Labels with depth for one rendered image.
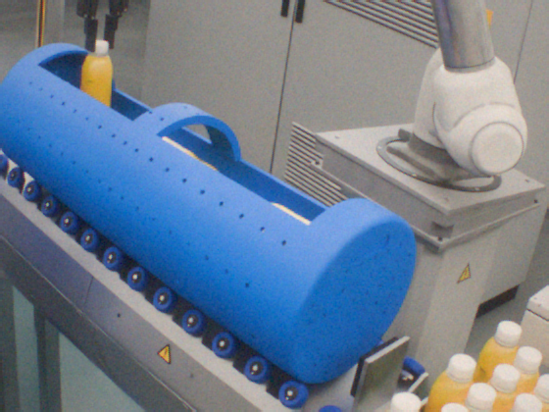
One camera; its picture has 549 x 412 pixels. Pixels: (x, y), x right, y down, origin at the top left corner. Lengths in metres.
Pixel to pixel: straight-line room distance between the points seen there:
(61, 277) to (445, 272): 0.79
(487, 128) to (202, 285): 0.58
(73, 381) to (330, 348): 1.58
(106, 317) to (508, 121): 0.81
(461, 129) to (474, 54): 0.14
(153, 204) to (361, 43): 1.97
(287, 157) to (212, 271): 2.37
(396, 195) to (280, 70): 1.91
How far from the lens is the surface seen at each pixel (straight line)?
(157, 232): 1.33
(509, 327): 1.32
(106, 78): 1.73
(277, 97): 3.59
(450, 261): 1.80
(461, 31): 1.52
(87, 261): 1.60
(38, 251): 1.73
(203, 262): 1.26
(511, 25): 2.76
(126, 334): 1.52
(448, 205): 1.64
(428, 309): 1.83
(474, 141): 1.51
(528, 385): 1.28
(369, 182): 1.75
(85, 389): 2.71
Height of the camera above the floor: 1.78
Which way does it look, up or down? 27 degrees down
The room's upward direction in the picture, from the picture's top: 9 degrees clockwise
